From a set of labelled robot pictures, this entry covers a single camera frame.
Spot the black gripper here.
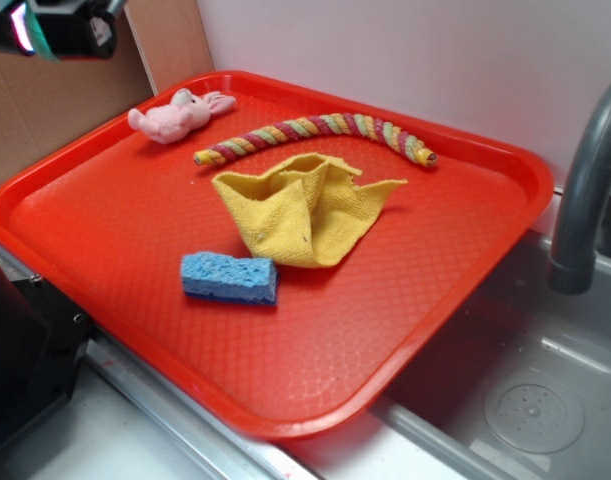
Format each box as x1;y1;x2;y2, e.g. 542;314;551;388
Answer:
0;0;126;61

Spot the yellow cloth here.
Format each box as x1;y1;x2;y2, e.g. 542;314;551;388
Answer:
212;153;407;269

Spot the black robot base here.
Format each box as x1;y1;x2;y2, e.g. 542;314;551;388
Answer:
0;266;92;452

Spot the brown cardboard panel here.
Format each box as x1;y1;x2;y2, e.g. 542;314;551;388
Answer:
0;1;213;184

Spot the pink plush bunny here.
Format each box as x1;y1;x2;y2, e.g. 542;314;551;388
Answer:
127;88;236;145

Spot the red plastic tray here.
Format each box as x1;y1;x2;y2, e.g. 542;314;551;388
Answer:
0;72;554;440

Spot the blue sponge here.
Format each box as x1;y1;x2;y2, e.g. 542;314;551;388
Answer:
180;252;278;305

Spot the grey faucet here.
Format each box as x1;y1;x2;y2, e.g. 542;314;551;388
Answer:
547;85;611;295

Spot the grey toy sink basin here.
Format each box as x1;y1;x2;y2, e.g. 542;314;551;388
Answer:
285;205;611;479

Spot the multicoloured twisted rope toy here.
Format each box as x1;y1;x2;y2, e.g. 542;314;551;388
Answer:
193;113;438;168

